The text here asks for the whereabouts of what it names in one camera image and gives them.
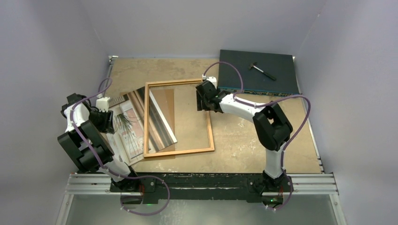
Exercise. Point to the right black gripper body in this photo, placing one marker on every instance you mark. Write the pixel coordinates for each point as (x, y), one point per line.
(202, 103)

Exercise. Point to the orange wooden picture frame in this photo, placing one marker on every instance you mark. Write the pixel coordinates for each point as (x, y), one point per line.
(146, 153)

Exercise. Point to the glossy photo print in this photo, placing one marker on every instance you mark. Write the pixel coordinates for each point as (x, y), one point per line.
(128, 120)

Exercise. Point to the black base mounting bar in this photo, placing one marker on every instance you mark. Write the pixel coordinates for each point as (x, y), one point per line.
(249, 187)

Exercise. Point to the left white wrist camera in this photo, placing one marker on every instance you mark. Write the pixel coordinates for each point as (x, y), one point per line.
(102, 104)

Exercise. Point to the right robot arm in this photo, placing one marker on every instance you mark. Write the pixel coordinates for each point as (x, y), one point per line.
(271, 124)

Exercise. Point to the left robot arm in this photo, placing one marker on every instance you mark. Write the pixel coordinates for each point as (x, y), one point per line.
(83, 139)

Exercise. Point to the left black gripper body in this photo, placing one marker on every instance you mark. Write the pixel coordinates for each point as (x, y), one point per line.
(101, 120)

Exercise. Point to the brown backing board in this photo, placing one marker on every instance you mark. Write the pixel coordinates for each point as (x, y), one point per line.
(165, 101)

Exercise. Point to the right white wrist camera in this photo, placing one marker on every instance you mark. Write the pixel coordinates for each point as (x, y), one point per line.
(211, 79)

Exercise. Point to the small black hammer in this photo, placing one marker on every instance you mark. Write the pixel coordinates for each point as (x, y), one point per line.
(254, 65)

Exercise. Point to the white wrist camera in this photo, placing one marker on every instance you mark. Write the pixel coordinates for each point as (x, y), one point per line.
(211, 79)
(102, 104)

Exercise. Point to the aluminium rail frame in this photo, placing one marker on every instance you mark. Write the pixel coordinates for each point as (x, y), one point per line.
(97, 183)

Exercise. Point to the dark network switch box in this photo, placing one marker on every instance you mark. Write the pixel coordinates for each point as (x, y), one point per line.
(280, 66)

